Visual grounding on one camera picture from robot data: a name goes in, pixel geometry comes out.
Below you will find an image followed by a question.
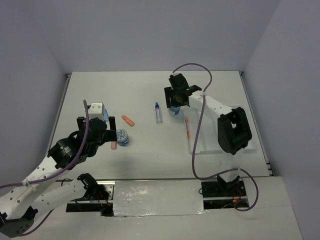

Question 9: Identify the orange highlighter cap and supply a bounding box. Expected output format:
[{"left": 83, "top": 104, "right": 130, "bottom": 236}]
[{"left": 121, "top": 115, "right": 135, "bottom": 127}]

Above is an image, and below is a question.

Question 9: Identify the blue paint jar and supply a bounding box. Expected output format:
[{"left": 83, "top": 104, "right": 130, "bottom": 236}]
[
  {"left": 167, "top": 106, "right": 181, "bottom": 116},
  {"left": 116, "top": 129, "right": 130, "bottom": 147}
]

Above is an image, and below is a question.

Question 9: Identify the clear blue spray bottle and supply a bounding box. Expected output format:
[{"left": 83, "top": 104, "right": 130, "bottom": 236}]
[{"left": 154, "top": 102, "right": 163, "bottom": 124}]

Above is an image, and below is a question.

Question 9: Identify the orange highlighter pen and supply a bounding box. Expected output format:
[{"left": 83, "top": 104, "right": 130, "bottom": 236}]
[{"left": 184, "top": 116, "right": 192, "bottom": 140}]

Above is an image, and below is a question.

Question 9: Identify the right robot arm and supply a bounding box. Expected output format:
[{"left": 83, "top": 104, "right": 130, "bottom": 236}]
[{"left": 164, "top": 73, "right": 252, "bottom": 196}]

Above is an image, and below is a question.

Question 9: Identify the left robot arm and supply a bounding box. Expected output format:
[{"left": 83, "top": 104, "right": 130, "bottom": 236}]
[{"left": 0, "top": 116, "right": 117, "bottom": 238}]

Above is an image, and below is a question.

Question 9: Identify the blue highlighter cap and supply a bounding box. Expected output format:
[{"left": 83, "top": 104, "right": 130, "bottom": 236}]
[{"left": 103, "top": 109, "right": 109, "bottom": 123}]

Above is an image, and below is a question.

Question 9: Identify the pink highlighter cap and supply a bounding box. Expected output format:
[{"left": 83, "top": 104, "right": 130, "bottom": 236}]
[{"left": 110, "top": 141, "right": 117, "bottom": 150}]

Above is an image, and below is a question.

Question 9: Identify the clear plastic organizer tray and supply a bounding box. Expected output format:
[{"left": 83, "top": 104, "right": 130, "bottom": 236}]
[{"left": 183, "top": 104, "right": 258, "bottom": 155}]

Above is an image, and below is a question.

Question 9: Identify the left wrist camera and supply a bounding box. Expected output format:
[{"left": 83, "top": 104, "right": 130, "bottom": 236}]
[{"left": 88, "top": 102, "right": 105, "bottom": 122}]

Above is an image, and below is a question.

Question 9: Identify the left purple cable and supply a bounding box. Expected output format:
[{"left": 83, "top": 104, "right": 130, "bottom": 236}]
[{"left": 0, "top": 99, "right": 90, "bottom": 237}]

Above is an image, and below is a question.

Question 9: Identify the purple cable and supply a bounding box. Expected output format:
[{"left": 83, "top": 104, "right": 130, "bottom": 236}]
[
  {"left": 171, "top": 62, "right": 260, "bottom": 213},
  {"left": 0, "top": 99, "right": 90, "bottom": 237}
]

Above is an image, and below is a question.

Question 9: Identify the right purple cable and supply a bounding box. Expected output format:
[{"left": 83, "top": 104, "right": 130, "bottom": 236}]
[{"left": 171, "top": 62, "right": 260, "bottom": 213}]

